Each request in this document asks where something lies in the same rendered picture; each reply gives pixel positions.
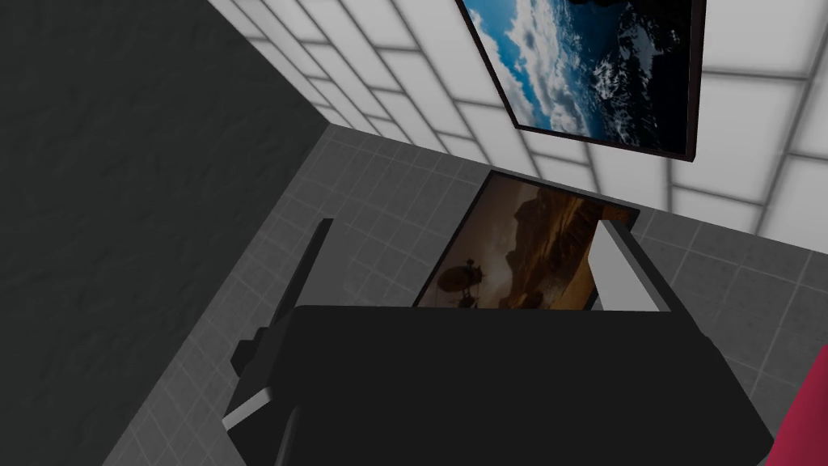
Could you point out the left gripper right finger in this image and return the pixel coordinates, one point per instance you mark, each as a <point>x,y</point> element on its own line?
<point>620,275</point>

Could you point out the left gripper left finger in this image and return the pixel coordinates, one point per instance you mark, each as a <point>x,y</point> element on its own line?
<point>304,272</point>

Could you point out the brown desert landscape picture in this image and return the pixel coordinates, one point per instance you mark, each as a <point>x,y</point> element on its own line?
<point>517,252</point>

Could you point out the blue sky and clouds picture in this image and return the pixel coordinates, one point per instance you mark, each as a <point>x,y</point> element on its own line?
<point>585,65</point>

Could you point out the red rounded object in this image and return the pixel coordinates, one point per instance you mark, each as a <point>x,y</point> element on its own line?
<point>805,421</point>

